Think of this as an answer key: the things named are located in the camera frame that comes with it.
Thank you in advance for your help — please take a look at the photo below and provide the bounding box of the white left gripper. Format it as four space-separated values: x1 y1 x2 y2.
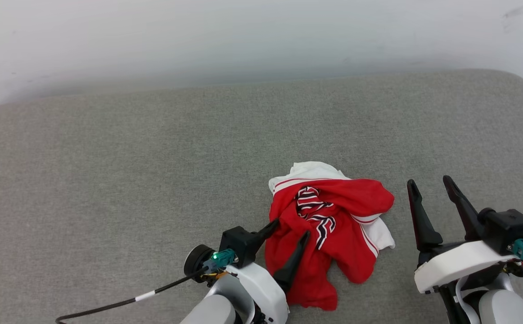
225 219 311 324

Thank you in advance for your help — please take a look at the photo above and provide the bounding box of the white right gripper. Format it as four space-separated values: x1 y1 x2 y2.
407 175 518 295

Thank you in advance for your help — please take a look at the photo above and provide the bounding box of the red and white jersey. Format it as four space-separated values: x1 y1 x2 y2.
264 161 396 312

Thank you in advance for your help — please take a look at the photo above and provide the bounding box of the left camera cable teal plug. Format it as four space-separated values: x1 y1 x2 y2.
55 249 237 324

